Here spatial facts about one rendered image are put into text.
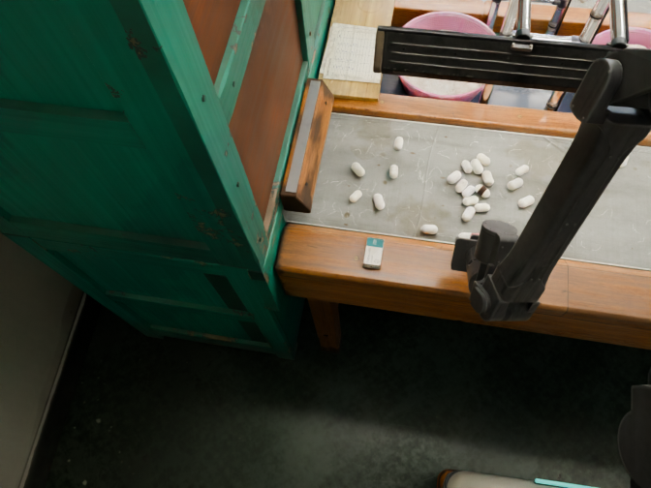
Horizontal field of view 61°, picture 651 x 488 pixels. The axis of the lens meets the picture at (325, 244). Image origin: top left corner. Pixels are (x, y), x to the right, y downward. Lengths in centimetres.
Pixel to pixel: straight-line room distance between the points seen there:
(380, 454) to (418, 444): 12
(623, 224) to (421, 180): 43
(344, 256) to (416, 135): 35
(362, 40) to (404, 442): 118
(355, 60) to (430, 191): 38
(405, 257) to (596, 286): 38
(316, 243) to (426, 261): 23
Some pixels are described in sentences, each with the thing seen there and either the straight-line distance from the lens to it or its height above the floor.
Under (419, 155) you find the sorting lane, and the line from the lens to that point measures 129.
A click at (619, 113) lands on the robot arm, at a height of 129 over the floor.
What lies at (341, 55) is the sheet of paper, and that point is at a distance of 142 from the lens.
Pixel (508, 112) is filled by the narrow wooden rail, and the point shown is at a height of 76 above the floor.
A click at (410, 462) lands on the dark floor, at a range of 183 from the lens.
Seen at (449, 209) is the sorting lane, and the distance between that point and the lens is 123.
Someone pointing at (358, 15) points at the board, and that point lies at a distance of 151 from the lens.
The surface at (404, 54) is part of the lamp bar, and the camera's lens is 101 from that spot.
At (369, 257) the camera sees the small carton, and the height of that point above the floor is 78.
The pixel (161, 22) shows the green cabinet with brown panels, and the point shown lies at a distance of 57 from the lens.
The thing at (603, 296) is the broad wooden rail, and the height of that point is 76.
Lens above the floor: 182
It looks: 66 degrees down
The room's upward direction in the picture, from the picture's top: 8 degrees counter-clockwise
